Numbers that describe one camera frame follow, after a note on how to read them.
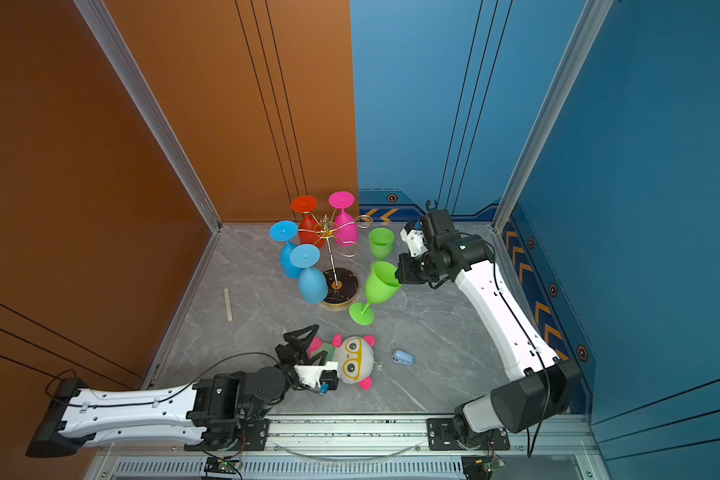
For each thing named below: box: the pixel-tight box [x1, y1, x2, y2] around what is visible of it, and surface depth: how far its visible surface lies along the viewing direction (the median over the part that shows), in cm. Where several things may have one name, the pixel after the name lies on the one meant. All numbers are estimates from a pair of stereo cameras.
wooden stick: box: [224, 288, 233, 322], surface depth 98 cm
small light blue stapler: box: [392, 350, 415, 366], surface depth 86 cm
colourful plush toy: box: [308, 334, 376, 391], surface depth 82 cm
